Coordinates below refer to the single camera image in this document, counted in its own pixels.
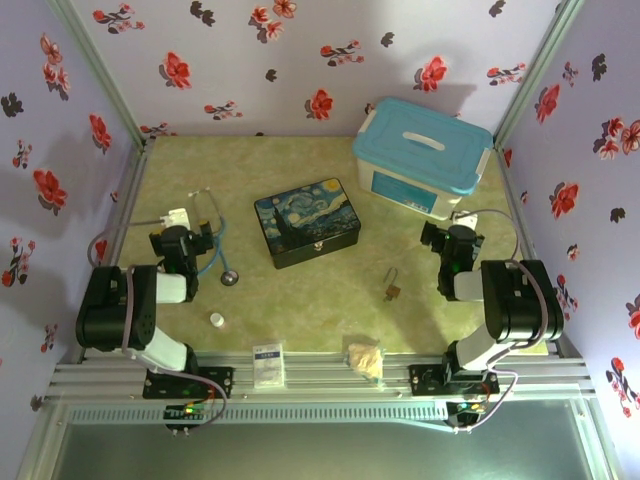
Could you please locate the aluminium corner post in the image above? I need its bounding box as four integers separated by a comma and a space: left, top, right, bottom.
493, 0, 587, 147
47, 0, 154, 151

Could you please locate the small brass padlock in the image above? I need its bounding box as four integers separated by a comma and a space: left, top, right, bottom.
383, 267, 404, 301

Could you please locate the white gauze packet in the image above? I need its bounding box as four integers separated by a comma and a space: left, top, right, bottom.
251, 341, 288, 389

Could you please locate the green circuit board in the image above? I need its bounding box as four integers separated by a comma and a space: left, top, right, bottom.
166, 399, 212, 420
447, 397, 490, 427

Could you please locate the blue stethoscope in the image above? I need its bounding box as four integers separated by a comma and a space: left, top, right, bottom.
188, 187, 240, 288

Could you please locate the aluminium table frame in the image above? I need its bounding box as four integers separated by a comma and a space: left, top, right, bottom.
43, 344, 599, 404

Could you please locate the blue lidded storage box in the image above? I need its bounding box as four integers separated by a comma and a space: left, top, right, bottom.
352, 96, 495, 222

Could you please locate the starry night tin box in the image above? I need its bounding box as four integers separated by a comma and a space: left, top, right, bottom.
253, 176, 362, 271

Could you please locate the grey left arm cable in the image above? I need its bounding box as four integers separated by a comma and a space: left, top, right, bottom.
88, 217, 229, 434

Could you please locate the clear bag of cotton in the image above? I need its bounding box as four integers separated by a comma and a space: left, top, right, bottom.
343, 338, 387, 387

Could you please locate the grey slotted cable duct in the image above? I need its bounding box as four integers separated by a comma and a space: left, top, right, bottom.
67, 403, 451, 427

